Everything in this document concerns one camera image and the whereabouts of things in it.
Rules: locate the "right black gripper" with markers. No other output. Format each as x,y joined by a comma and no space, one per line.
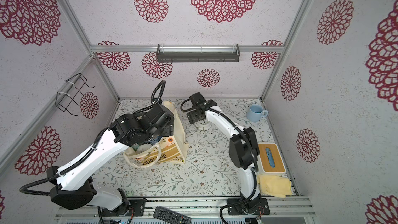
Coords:
194,116

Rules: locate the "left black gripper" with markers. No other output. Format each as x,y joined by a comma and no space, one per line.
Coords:
169,129

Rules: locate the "beige canvas tote bag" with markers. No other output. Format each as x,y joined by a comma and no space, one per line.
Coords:
167,149

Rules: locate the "white round alarm clock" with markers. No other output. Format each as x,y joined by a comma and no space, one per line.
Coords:
143,148
203,125

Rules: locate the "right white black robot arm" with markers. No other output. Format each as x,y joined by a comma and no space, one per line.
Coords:
243,145

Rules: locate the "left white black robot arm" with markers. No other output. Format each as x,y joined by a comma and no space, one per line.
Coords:
72,186

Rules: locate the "light blue mug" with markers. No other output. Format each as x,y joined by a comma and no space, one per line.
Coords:
256,112

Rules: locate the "white wooden top box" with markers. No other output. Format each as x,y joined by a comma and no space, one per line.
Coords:
264,167

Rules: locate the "black remote control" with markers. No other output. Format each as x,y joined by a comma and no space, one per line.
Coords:
170,217

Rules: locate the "yellow cloth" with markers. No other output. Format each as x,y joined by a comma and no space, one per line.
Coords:
275,186

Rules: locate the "black wire wall rack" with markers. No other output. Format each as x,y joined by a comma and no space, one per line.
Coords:
80,95

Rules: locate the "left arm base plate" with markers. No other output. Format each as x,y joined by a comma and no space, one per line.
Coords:
132,207

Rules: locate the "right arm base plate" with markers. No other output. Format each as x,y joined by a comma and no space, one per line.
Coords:
258,206

